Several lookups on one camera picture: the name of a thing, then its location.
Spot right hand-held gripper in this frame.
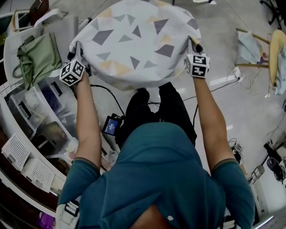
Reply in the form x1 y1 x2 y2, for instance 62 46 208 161
184 37 211 79

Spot wooden frame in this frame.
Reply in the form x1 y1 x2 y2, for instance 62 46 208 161
234 27 271 68

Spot green fabric bag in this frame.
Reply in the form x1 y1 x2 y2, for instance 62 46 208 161
13 33 63 90

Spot light blue cloth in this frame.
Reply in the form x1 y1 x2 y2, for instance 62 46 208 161
236 30 264 65

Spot person's teal shirt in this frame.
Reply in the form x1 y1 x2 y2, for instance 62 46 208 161
57 122 255 229

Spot person's black trousers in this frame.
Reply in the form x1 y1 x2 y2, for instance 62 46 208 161
114 81 198 148

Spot white perforated basket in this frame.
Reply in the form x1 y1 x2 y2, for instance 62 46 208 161
21 157 56 193
1 133 31 172

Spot black office chair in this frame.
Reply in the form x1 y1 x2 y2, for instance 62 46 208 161
260 0 286 30

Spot white chair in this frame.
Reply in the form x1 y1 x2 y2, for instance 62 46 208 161
3 8 79 90

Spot white triangle-patterned cloth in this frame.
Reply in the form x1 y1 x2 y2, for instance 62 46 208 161
68 0 202 91

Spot small black screen device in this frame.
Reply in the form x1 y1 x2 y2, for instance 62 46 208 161
102 113 125 136

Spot clear plastic storage bin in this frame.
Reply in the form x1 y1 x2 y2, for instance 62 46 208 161
38 77 77 126
4 90 38 140
35 121 79 157

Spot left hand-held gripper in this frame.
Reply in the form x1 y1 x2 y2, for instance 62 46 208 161
59 41 93 87

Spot tangled black cable bundle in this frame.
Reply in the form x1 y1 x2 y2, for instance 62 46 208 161
228 138 244 163

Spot yellow chair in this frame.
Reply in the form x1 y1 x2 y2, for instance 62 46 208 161
269 30 286 88

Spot person's left forearm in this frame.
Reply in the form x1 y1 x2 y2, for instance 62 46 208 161
71 73 102 173

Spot white harness strap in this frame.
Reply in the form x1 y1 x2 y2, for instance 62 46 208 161
223 213 238 229
55 199 80 229

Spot white power strip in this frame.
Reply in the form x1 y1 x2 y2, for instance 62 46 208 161
232 66 244 81

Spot brown bag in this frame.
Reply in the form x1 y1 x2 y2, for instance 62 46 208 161
29 0 50 26

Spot person's right forearm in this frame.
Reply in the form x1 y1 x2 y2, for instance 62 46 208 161
192 76 238 173

